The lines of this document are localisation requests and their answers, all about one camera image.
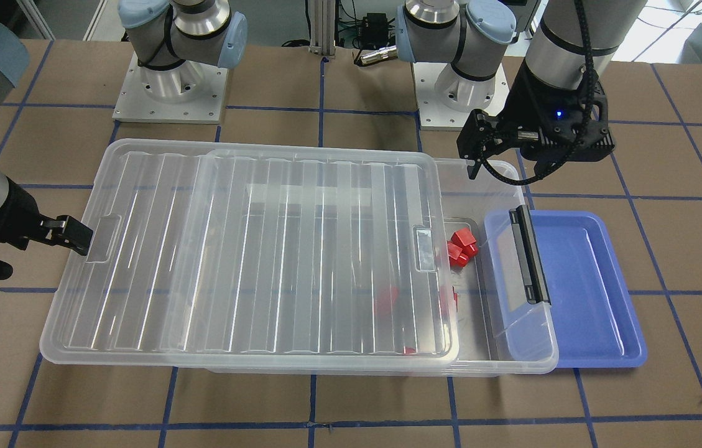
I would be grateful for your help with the red block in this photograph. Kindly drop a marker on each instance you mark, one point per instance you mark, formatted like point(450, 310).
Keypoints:
point(457, 258)
point(464, 239)

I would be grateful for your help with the clear plastic storage box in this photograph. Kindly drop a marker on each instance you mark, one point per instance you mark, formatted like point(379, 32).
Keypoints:
point(388, 267)

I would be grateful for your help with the clear plastic box lid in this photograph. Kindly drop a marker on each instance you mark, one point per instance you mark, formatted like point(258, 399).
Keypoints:
point(245, 255)

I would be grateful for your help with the black box latch handle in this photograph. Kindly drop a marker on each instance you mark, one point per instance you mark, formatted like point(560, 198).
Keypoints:
point(533, 277)

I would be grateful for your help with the blue plastic tray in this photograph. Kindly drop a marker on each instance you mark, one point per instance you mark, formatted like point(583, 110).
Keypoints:
point(588, 320)

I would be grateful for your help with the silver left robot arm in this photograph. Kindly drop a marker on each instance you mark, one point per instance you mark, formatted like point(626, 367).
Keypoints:
point(473, 38)

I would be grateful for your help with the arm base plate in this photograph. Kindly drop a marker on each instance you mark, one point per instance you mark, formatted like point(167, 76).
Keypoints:
point(445, 99)
point(194, 93)

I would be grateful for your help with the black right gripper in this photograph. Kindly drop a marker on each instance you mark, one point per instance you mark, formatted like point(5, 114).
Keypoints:
point(10, 214)

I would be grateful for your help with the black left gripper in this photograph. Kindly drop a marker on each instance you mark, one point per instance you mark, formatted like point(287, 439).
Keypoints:
point(523, 102)

